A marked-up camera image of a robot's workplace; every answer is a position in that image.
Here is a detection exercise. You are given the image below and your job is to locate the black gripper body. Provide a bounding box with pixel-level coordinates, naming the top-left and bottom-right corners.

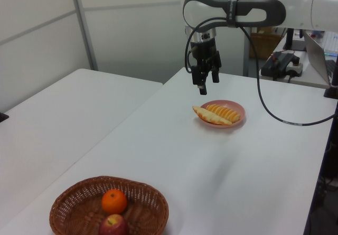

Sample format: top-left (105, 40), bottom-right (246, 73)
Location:
top-left (189, 40), bottom-right (218, 73)

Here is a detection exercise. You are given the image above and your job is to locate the braided bread loaf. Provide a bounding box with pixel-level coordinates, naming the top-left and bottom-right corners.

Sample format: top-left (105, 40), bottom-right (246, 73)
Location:
top-left (192, 106), bottom-right (233, 126)

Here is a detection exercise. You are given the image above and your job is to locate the striped bread roll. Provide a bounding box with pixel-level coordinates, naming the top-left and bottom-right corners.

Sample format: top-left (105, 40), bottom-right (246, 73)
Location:
top-left (205, 104), bottom-right (241, 123)

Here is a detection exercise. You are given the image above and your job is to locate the orange mandarin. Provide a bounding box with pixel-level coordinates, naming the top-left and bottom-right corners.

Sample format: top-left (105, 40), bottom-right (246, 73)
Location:
top-left (101, 189), bottom-right (128, 215)

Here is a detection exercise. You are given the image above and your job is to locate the red apple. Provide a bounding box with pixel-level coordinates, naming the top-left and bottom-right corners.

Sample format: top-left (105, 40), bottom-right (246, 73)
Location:
top-left (99, 213), bottom-right (130, 235)

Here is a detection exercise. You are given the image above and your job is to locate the pink plate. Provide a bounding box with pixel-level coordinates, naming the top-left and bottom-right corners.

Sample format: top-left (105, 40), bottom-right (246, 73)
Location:
top-left (196, 99), bottom-right (246, 129)

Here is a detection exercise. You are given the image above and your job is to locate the brown woven basket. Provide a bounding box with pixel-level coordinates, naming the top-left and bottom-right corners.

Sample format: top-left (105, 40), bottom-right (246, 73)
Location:
top-left (49, 176), bottom-right (170, 235)

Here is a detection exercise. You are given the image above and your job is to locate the brown cardboard box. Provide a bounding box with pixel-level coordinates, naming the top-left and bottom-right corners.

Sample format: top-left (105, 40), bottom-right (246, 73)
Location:
top-left (249, 27), bottom-right (285, 60)

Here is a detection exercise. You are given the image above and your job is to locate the black power supply box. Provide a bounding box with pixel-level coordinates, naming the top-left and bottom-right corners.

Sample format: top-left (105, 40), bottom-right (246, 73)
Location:
top-left (260, 51), bottom-right (294, 81)

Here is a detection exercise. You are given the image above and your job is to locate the grey emergency stop button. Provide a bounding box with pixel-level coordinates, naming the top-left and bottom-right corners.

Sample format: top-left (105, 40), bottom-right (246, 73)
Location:
top-left (286, 57), bottom-right (304, 78)

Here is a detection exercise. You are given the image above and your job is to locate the black monitor stand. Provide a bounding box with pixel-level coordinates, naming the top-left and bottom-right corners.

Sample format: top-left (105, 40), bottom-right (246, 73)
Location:
top-left (281, 27), bottom-right (308, 52)

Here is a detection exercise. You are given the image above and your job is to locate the silver laptop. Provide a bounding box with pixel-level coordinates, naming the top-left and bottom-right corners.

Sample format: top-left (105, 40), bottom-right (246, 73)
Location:
top-left (302, 29), bottom-right (338, 86)

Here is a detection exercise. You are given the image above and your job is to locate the black pole stand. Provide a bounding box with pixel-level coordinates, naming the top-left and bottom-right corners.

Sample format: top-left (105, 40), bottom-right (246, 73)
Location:
top-left (323, 57), bottom-right (338, 99)

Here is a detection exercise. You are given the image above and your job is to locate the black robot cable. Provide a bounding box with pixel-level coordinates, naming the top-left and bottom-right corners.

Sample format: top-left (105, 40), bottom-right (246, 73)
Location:
top-left (184, 17), bottom-right (336, 127)

